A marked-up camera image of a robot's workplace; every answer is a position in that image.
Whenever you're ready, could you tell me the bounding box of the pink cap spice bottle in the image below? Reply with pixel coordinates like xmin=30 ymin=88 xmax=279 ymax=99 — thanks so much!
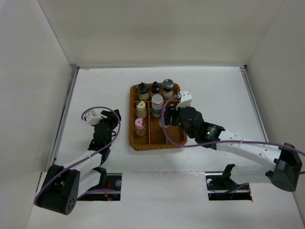
xmin=134 ymin=118 xmax=146 ymax=137

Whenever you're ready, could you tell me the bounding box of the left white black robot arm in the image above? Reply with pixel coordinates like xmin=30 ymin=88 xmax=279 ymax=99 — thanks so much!
xmin=34 ymin=107 xmax=122 ymax=215

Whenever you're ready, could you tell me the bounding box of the purple cable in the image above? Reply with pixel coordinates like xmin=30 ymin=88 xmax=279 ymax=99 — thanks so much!
xmin=161 ymin=94 xmax=305 ymax=194
xmin=33 ymin=105 xmax=122 ymax=206

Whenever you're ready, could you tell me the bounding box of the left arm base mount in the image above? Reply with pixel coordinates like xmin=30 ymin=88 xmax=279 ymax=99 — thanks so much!
xmin=77 ymin=167 xmax=122 ymax=201

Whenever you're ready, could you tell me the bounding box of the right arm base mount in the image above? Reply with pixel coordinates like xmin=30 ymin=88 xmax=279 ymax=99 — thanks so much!
xmin=205 ymin=164 xmax=252 ymax=201

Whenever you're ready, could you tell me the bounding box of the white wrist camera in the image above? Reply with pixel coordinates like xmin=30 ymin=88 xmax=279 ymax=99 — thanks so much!
xmin=176 ymin=90 xmax=193 ymax=110
xmin=82 ymin=109 xmax=102 ymax=126

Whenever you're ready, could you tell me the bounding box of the black cap white spice bottle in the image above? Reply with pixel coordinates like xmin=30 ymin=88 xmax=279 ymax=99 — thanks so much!
xmin=137 ymin=83 xmax=149 ymax=101

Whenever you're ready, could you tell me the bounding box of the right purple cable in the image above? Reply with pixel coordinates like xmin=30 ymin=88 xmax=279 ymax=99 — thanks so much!
xmin=161 ymin=94 xmax=305 ymax=194

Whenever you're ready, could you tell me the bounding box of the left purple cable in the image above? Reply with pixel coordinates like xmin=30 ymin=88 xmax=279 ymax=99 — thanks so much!
xmin=33 ymin=105 xmax=122 ymax=206

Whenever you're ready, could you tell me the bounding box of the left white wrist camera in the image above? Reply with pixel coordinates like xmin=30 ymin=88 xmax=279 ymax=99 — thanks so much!
xmin=82 ymin=109 xmax=102 ymax=126

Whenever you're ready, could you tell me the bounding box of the yellow cap spice bottle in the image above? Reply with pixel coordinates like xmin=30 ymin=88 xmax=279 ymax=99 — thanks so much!
xmin=136 ymin=101 xmax=147 ymax=119

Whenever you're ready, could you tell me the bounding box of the brown wicker divided tray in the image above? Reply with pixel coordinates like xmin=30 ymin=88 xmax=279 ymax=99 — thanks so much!
xmin=129 ymin=84 xmax=187 ymax=151

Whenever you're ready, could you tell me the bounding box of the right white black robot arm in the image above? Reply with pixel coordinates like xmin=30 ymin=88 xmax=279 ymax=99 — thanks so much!
xmin=161 ymin=105 xmax=304 ymax=192

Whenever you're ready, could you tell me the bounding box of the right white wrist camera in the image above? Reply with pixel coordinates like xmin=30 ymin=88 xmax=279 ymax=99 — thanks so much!
xmin=176 ymin=90 xmax=193 ymax=110

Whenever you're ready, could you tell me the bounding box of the black nozzle cap bottle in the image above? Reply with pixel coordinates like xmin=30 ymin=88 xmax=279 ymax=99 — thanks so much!
xmin=150 ymin=82 xmax=162 ymax=97

